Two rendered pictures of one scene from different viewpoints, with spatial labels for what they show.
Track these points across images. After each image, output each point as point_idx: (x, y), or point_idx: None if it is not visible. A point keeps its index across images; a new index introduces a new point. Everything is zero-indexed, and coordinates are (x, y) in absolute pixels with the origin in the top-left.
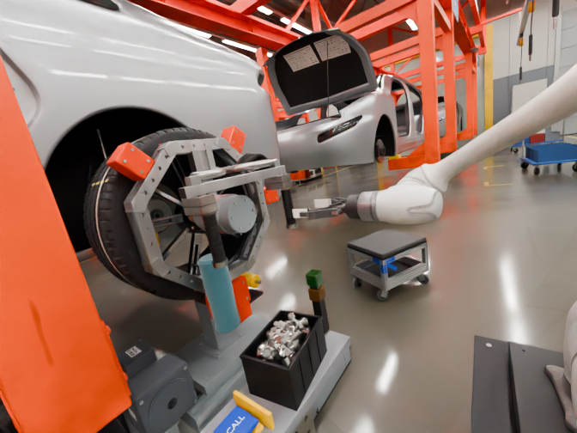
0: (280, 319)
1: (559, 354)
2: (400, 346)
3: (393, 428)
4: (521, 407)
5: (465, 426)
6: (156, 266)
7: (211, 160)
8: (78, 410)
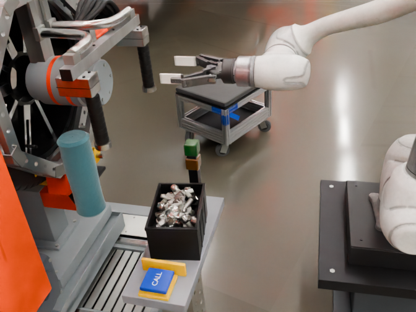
0: (160, 192)
1: (378, 184)
2: (248, 203)
3: (251, 272)
4: (351, 224)
5: (308, 256)
6: (16, 156)
7: (47, 10)
8: (24, 295)
